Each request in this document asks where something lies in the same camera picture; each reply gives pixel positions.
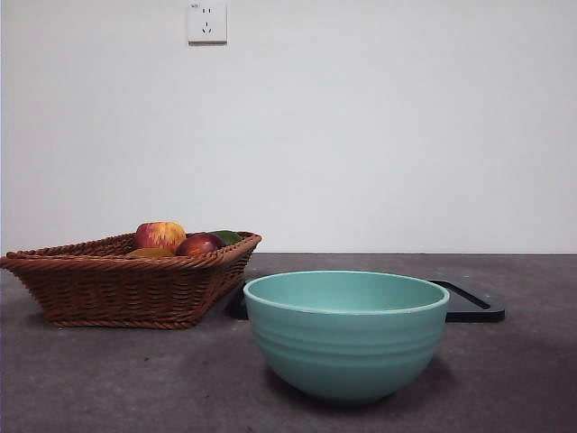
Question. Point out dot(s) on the white wall socket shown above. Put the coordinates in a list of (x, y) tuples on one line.
[(207, 22)]

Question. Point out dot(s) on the dark red apple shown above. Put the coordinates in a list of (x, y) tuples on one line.
[(198, 245)]

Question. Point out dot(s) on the teal ribbed bowl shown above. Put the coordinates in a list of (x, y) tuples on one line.
[(347, 352)]

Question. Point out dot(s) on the green avocado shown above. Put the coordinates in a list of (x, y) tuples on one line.
[(230, 236)]

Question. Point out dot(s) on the brown wicker basket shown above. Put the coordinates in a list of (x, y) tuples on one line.
[(117, 288)]

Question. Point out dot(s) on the red yellow streaked apple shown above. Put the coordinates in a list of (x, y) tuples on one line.
[(158, 234)]

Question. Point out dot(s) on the dark rectangular tray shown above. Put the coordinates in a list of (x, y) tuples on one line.
[(473, 311)]

